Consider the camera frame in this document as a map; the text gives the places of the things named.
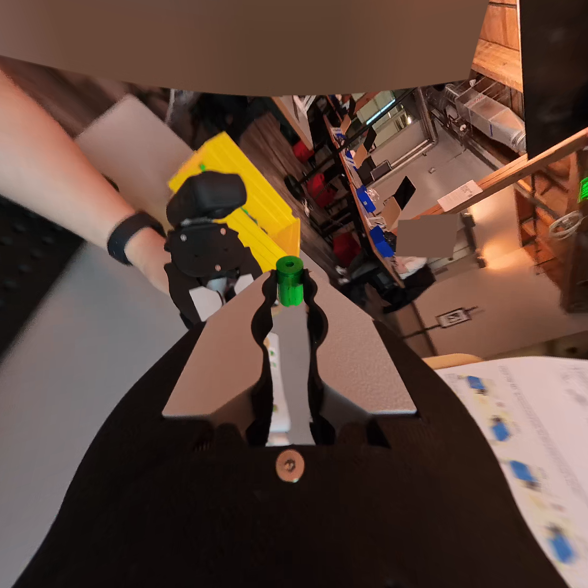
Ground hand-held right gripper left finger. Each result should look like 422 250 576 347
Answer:
162 271 276 446

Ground yellow plastic bin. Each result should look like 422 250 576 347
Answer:
168 132 301 273

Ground black dotted edge pad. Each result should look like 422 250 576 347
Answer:
0 195 85 359

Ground slanted wooden beam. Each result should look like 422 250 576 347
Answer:
413 129 588 221

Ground black wristband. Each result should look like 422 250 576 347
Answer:
107 210 166 266

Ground small marker tag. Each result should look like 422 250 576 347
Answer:
434 307 478 330

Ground person's left forearm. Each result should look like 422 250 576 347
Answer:
0 69 138 258

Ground person's left hand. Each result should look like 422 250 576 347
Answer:
125 227 178 296

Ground printed instruction sheet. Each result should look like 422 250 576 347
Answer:
434 356 588 588

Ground green cylinder brick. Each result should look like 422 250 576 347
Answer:
276 256 305 307

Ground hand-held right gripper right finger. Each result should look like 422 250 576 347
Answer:
303 271 418 445

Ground black panel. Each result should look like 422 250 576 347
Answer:
519 0 588 159

